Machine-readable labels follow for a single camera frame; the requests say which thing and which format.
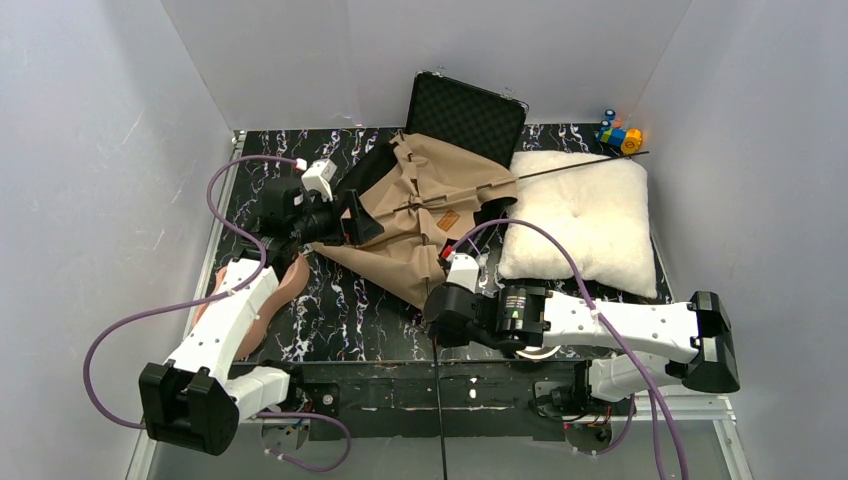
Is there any black poker chip case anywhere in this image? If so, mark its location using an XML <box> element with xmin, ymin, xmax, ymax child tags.
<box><xmin>404</xmin><ymin>71</ymin><xmax>528</xmax><ymax>167</ymax></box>

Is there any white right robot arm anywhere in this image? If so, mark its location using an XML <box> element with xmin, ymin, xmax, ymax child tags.
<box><xmin>423</xmin><ymin>283</ymin><xmax>740</xmax><ymax>403</ymax></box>

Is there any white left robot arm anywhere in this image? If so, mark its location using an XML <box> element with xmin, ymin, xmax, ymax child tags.
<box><xmin>139</xmin><ymin>187</ymin><xmax>384</xmax><ymax>455</ymax></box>

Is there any pink double bowl holder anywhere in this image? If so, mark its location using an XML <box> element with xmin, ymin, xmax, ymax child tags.
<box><xmin>234</xmin><ymin>254</ymin><xmax>311</xmax><ymax>360</ymax></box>

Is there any colourful toy train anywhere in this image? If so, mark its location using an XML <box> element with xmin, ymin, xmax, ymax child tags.
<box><xmin>595</xmin><ymin>109</ymin><xmax>643</xmax><ymax>154</ymax></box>

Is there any white fluffy cushion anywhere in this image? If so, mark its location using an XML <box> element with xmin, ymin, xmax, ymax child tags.
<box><xmin>498</xmin><ymin>151</ymin><xmax>657</xmax><ymax>299</ymax></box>

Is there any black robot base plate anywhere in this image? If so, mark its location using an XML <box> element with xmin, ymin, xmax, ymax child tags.
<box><xmin>231</xmin><ymin>360</ymin><xmax>598</xmax><ymax>442</ymax></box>

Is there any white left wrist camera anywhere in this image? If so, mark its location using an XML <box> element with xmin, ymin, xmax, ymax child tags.
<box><xmin>301</xmin><ymin>159</ymin><xmax>337</xmax><ymax>201</ymax></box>

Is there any tan fabric pet tent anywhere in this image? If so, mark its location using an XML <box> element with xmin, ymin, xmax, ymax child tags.
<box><xmin>312</xmin><ymin>134</ymin><xmax>518</xmax><ymax>308</ymax></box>

